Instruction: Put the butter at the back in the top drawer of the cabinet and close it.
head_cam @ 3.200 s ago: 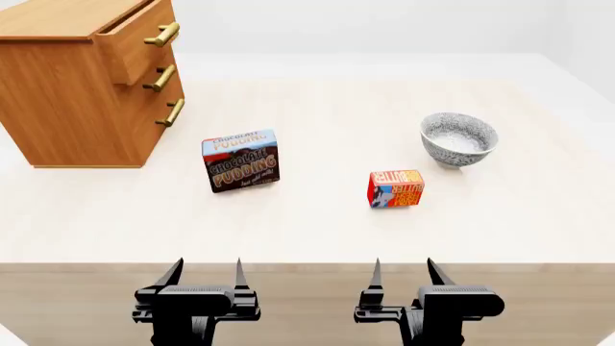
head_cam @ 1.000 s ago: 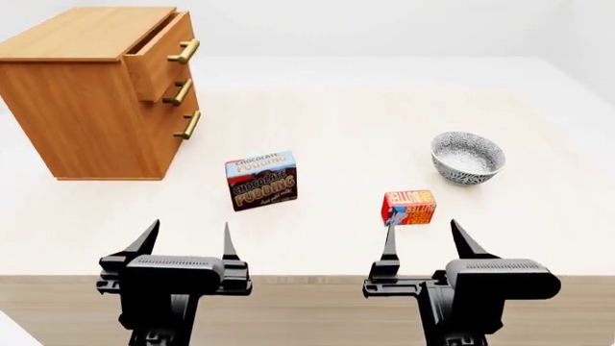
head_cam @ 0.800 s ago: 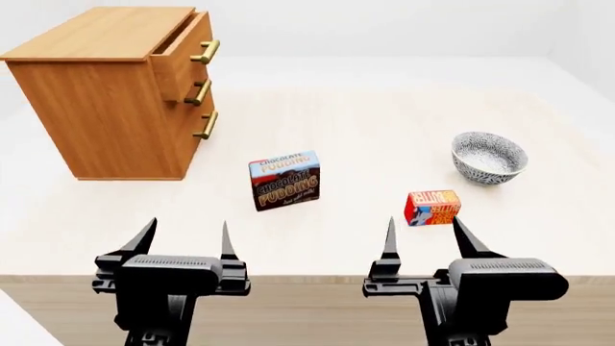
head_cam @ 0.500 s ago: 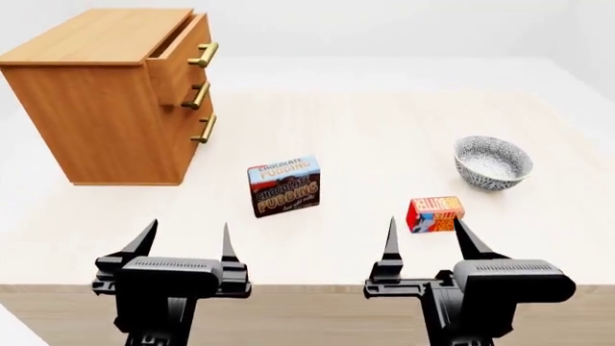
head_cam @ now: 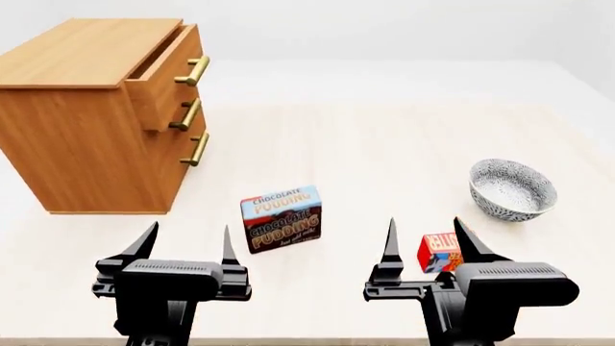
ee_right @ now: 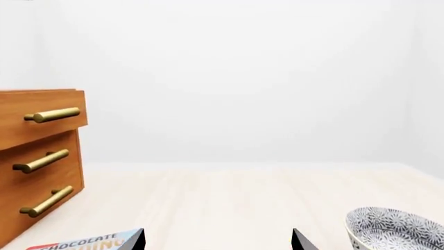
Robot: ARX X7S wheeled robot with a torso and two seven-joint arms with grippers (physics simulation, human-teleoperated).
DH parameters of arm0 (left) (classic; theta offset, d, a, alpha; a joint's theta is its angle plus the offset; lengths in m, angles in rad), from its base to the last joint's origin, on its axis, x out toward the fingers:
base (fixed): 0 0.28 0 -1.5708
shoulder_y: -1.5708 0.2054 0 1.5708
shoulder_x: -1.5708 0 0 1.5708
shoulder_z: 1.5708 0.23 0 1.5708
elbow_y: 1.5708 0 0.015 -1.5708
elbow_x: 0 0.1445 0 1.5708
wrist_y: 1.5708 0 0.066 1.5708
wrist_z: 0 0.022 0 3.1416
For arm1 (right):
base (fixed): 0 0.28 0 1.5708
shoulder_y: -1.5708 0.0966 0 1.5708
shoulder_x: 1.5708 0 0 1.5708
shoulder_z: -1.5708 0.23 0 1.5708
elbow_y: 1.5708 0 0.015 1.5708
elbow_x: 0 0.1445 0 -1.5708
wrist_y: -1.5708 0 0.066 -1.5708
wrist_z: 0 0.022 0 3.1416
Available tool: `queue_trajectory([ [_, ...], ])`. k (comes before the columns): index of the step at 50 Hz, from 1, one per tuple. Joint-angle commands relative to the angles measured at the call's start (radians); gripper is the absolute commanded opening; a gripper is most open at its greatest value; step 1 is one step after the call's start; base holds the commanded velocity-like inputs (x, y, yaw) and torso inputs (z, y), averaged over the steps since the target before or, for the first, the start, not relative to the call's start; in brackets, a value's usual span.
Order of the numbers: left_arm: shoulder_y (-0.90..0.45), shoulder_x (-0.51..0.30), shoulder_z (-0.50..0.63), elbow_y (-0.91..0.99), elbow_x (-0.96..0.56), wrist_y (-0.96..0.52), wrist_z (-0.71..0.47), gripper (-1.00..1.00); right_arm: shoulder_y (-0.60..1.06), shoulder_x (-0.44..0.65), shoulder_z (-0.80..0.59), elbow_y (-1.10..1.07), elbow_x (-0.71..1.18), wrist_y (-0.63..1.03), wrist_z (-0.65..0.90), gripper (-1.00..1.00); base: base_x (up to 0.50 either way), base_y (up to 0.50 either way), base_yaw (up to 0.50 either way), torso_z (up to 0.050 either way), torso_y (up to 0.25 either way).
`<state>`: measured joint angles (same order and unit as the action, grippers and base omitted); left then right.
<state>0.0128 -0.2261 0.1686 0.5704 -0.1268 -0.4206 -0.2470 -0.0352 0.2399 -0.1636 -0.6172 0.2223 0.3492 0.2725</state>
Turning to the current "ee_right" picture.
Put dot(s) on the chocolate pudding box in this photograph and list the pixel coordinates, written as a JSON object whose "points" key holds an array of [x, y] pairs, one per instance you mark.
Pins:
{"points": [[83, 242]]}

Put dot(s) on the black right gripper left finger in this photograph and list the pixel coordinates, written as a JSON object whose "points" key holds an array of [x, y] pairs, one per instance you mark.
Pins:
{"points": [[136, 242]]}

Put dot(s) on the wooden three-drawer cabinet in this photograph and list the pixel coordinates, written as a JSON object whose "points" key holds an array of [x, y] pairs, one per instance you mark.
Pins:
{"points": [[41, 182]]}

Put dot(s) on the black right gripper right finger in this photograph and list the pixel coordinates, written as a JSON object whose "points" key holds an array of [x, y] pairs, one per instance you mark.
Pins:
{"points": [[301, 242]]}

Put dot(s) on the wooden cabinet drawer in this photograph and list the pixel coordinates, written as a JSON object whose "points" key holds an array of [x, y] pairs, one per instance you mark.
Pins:
{"points": [[38, 104]]}

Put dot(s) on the black and white patterned bowl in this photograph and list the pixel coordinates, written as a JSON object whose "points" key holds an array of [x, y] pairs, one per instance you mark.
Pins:
{"points": [[392, 229]]}

